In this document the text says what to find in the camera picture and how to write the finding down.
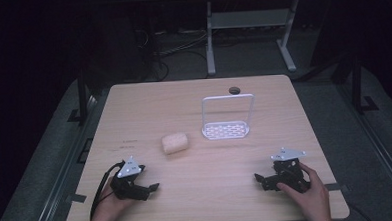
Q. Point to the dark round table grommet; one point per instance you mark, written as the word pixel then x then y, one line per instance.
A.
pixel 234 90

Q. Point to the person's right hand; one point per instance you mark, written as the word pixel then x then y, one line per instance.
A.
pixel 311 199

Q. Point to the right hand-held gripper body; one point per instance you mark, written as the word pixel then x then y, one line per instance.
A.
pixel 288 173

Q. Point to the black metal stand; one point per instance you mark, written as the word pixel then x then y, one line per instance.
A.
pixel 82 98
pixel 358 83

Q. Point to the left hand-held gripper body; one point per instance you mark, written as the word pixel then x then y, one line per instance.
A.
pixel 128 168

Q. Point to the beige sponge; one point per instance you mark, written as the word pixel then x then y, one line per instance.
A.
pixel 174 143

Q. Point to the white metal desk frame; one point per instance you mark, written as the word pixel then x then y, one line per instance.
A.
pixel 246 19

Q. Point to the grey tape strip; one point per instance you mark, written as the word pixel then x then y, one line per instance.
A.
pixel 76 198
pixel 335 186

